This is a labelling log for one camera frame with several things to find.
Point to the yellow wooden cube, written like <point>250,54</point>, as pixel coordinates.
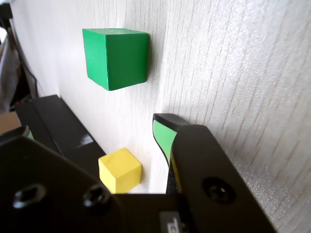
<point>121,170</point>

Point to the black cardboard box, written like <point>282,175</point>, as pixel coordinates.
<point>60,126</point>

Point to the green wooden cube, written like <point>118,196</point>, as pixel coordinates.
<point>121,58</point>

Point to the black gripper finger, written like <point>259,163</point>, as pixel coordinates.
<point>48,199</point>
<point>206,165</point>

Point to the large brown cardboard box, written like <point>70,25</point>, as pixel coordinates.
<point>8,122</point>

